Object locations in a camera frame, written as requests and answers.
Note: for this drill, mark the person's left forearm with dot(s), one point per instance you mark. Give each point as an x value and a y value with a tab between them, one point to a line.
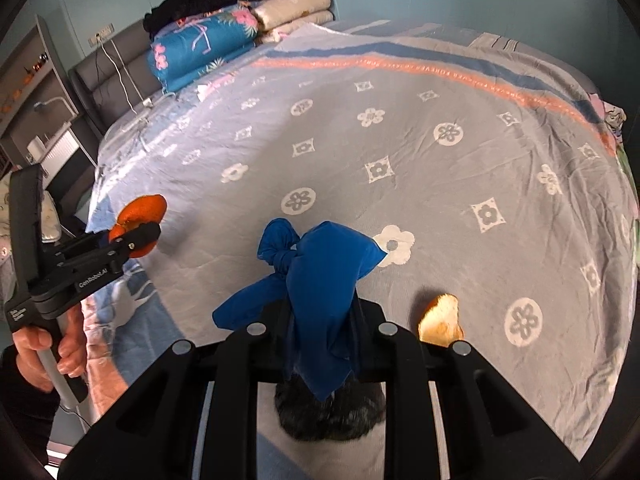
20	410

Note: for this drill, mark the grey desk lamp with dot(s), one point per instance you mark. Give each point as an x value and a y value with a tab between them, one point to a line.
50	106

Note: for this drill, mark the small white paper scrap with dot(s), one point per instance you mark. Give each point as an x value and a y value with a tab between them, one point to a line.
202	91

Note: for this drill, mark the printed bed blanket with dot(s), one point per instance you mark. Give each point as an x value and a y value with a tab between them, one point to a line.
450	185

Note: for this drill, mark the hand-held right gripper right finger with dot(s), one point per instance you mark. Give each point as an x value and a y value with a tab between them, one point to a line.
380	355

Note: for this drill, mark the dark blurred bundle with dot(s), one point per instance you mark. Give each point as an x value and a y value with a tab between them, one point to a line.
325	417

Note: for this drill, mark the white radiator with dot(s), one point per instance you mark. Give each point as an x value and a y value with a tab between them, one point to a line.
62	152

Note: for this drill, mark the black clothing pile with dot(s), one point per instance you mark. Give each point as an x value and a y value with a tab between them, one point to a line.
185	5

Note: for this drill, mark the person's left hand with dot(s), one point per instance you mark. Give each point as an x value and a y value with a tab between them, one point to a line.
30	355

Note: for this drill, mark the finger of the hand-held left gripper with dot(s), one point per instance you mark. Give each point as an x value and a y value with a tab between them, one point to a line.
135	240

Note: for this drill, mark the curved orange peel piece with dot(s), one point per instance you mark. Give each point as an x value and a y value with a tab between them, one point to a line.
440	320

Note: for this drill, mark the blue cloth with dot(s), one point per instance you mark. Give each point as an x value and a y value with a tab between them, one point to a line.
320	285

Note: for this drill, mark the wall power outlet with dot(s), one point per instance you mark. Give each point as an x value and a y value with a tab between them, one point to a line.
101	34

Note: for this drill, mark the floral bed sheet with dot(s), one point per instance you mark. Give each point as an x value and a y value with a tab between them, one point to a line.
612	120

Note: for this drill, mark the round orange peel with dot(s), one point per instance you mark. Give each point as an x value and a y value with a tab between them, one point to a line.
145	207

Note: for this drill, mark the grey bed headboard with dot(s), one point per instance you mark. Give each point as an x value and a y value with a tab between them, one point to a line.
95	85

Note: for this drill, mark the folded blue floral quilt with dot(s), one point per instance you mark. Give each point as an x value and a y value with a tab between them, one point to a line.
200	45

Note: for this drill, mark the grey wall shelf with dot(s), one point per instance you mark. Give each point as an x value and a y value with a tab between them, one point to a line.
30	70

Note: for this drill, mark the folded beige quilt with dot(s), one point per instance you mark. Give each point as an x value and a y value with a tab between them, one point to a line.
295	10

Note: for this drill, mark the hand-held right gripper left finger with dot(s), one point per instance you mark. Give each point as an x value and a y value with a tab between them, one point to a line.
245	355

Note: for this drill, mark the pale floral cloth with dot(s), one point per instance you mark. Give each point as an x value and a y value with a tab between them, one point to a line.
52	220

